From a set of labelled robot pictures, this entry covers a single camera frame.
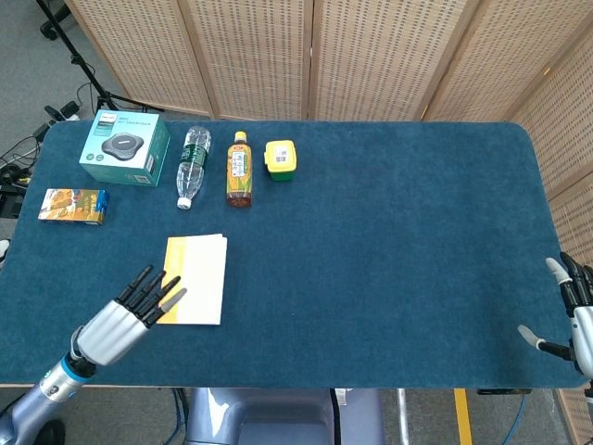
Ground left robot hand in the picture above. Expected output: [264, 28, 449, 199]
[69, 264, 188, 366]

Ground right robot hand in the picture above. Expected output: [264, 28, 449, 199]
[517, 251, 593, 379]

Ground yellow and white notebook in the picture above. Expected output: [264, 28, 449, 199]
[156, 234, 229, 326]

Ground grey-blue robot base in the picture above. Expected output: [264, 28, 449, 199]
[183, 388, 386, 445]

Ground orange and blue snack box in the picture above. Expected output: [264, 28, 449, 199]
[37, 187, 111, 227]

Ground yellow floor tape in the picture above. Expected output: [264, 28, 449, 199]
[453, 388, 473, 445]

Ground clear plastic water bottle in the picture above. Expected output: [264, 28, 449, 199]
[176, 125, 212, 210]

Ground teal speakerphone box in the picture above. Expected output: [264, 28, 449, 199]
[78, 109, 171, 188]

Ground blue felt table mat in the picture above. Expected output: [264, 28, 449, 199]
[0, 120, 589, 389]

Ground tea bottle with yellow cap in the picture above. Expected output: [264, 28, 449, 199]
[225, 131, 255, 209]

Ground yellow and green small container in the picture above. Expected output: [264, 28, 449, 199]
[264, 139, 298, 183]

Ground black tripod stand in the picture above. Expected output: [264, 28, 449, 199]
[35, 0, 164, 114]

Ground wooden lattice folding screen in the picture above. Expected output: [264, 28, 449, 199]
[64, 0, 593, 270]

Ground blue cable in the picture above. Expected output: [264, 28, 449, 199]
[169, 388, 190, 445]

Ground black power strip with cables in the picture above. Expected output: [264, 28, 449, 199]
[0, 100, 81, 219]

